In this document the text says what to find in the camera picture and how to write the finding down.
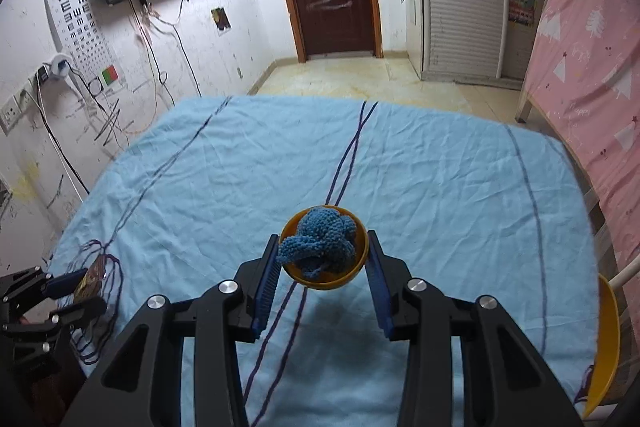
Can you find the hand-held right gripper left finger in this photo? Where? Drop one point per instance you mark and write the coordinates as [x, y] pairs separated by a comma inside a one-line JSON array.
[[265, 292]]

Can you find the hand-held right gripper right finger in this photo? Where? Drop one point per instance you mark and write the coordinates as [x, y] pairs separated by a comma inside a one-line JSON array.
[[377, 302]]

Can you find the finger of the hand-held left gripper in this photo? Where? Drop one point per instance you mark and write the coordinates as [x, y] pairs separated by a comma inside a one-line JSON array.
[[75, 312], [65, 284]]

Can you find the brown snack packet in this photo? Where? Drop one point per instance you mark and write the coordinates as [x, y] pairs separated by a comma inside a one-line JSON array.
[[95, 277]]

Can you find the small yellow bowl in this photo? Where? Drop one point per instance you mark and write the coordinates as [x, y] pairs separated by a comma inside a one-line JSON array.
[[345, 277]]

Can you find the blue knitted toy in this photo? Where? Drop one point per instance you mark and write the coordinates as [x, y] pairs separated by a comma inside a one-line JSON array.
[[320, 237]]

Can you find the large yellow plastic basin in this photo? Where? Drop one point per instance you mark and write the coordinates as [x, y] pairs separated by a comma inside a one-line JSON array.
[[607, 347]]

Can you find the light blue bed sheet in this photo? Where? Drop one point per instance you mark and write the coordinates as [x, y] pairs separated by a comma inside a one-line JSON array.
[[225, 167]]

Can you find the white metal chair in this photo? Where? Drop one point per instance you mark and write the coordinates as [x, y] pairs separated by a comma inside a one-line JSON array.
[[627, 274]]

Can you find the eye chart poster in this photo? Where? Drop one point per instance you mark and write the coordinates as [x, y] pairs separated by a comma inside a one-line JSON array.
[[75, 22]]

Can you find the pink printed curtain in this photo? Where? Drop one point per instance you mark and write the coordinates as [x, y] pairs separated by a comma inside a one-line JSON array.
[[590, 72]]

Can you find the white wall socket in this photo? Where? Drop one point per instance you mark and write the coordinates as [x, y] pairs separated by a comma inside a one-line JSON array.
[[12, 112]]

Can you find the wooden bed frame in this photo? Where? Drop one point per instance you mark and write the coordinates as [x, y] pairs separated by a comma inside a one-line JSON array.
[[525, 107]]

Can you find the broken wall box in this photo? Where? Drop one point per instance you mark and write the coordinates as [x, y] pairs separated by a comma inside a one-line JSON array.
[[221, 20]]

